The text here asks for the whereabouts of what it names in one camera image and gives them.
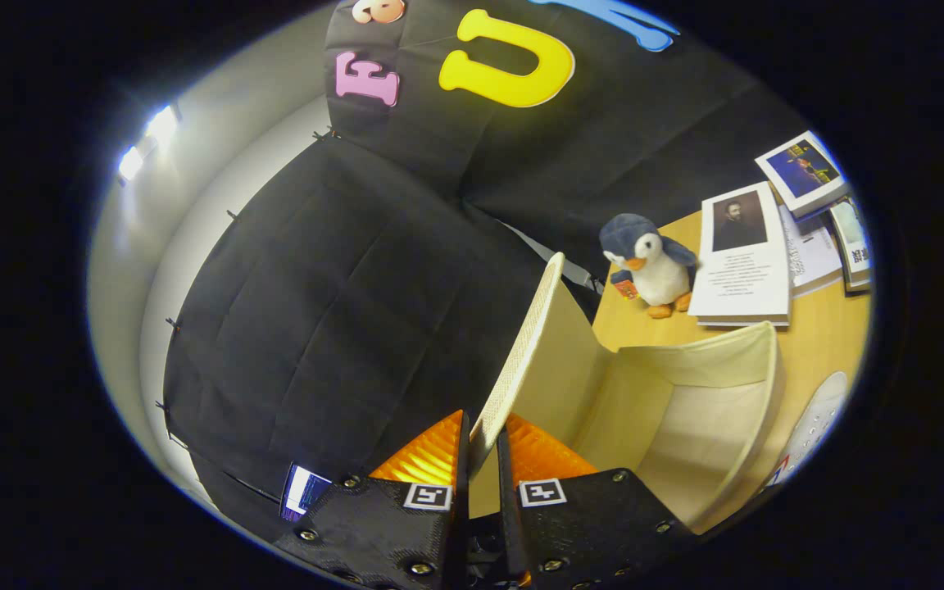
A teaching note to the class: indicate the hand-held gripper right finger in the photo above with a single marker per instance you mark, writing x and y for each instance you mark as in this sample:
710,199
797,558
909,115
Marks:
504,483

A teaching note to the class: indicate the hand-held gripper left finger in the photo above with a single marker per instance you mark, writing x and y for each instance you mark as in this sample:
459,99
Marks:
464,471

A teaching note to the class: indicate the beige fabric storage box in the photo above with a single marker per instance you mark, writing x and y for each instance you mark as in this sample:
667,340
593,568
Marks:
685,410

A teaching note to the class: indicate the white canvas shoe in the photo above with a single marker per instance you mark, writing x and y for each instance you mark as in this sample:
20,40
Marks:
816,414

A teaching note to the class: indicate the blue printed card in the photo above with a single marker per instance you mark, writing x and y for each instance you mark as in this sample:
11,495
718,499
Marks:
301,492

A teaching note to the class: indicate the penguin plush toy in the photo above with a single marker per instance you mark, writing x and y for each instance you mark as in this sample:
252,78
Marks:
656,270

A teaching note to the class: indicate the white book with portrait cover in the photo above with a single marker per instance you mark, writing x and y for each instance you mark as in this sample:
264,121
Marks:
742,270

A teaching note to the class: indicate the white book with text cover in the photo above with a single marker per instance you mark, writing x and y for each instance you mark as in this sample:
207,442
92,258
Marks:
812,254

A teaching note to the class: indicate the book with blue photo cover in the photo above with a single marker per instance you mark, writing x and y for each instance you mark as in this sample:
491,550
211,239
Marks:
804,172

